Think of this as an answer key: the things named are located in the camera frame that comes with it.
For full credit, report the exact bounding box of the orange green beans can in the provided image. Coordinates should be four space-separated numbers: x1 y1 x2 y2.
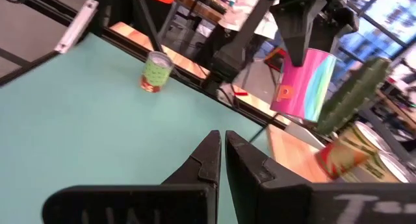
314 120 396 181

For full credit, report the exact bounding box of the black aluminium table frame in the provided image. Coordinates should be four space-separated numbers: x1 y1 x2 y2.
0 0 280 127

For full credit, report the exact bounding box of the silver metal bracket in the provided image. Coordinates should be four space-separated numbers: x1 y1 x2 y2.
54 0 99 55

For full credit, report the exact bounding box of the green label can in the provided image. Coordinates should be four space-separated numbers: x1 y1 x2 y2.
140 51 175 94

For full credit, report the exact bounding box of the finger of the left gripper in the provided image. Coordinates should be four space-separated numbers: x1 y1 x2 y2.
271 0 328 68
313 8 360 53

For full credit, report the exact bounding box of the pink chicken soup can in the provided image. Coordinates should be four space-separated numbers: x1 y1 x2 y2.
269 47 339 123

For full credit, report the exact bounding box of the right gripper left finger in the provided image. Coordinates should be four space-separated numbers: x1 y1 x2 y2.
41 129 222 224

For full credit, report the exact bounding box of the green cactus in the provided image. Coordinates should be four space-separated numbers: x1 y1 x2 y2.
315 56 391 136

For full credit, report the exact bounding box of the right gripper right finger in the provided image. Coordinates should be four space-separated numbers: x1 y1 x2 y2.
224 130 416 224

